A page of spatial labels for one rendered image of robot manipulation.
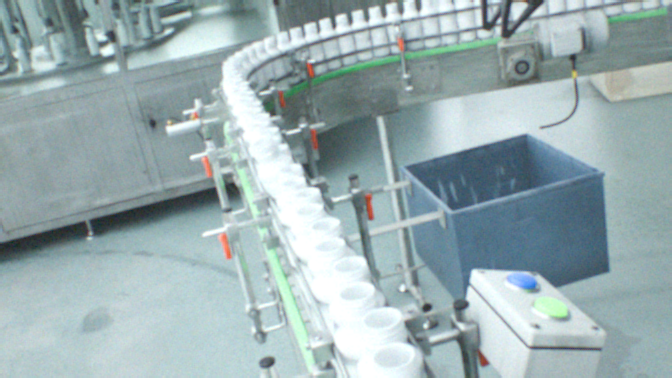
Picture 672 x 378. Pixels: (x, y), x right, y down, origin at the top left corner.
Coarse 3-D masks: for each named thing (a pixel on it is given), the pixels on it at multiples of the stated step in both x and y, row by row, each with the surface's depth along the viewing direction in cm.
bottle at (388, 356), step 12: (384, 348) 61; (396, 348) 62; (408, 348) 61; (372, 360) 60; (384, 360) 62; (396, 360) 62; (408, 360) 61; (372, 372) 60; (384, 372) 59; (396, 372) 59; (408, 372) 59; (420, 372) 60
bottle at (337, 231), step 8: (312, 224) 88; (320, 224) 89; (328, 224) 89; (336, 224) 89; (312, 232) 87; (320, 232) 86; (328, 232) 86; (336, 232) 87; (320, 240) 87; (344, 240) 88; (312, 256) 89; (312, 264) 88; (312, 272) 88; (312, 280) 89
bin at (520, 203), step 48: (480, 144) 167; (528, 144) 169; (384, 192) 158; (432, 192) 168; (480, 192) 170; (528, 192) 138; (576, 192) 140; (432, 240) 154; (480, 240) 139; (528, 240) 141; (576, 240) 144
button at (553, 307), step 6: (540, 300) 71; (546, 300) 71; (552, 300) 71; (540, 306) 70; (546, 306) 70; (552, 306) 70; (558, 306) 70; (564, 306) 71; (546, 312) 70; (552, 312) 70; (558, 312) 70; (564, 312) 70
